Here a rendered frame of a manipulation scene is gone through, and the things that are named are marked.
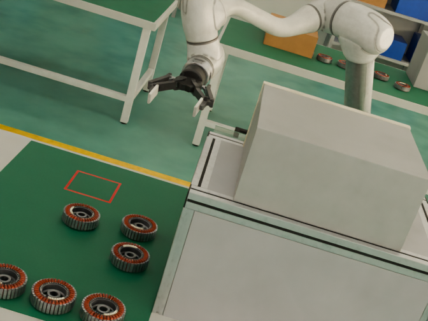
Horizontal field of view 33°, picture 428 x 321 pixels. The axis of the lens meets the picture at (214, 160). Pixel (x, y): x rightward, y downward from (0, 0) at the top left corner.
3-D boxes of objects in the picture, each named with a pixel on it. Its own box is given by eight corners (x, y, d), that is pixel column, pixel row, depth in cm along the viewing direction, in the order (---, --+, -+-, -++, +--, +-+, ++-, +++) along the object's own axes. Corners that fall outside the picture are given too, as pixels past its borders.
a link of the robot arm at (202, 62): (216, 59, 221) (210, 67, 216) (211, 85, 226) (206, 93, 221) (188, 51, 222) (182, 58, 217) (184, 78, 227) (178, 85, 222)
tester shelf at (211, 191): (204, 144, 217) (209, 130, 215) (420, 210, 217) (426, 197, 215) (183, 207, 176) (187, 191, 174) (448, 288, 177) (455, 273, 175)
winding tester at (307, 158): (242, 144, 213) (263, 80, 205) (383, 188, 213) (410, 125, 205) (231, 200, 177) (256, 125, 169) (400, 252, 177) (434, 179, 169)
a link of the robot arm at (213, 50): (186, 84, 228) (179, 44, 222) (200, 65, 241) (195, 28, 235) (218, 83, 225) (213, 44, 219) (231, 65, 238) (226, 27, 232)
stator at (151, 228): (127, 218, 228) (130, 209, 227) (160, 231, 227) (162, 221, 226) (114, 234, 218) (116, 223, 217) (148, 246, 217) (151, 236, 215)
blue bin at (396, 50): (367, 43, 853) (372, 27, 845) (395, 52, 854) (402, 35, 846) (370, 51, 815) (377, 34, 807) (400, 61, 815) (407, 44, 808)
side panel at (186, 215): (169, 258, 214) (197, 164, 202) (179, 262, 214) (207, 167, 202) (151, 312, 189) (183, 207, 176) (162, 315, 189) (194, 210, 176)
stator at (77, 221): (99, 216, 225) (101, 206, 224) (97, 234, 215) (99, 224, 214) (63, 209, 223) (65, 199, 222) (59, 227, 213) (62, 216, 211)
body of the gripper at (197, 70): (183, 60, 218) (172, 72, 210) (209, 68, 217) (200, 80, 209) (179, 83, 222) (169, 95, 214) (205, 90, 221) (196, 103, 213)
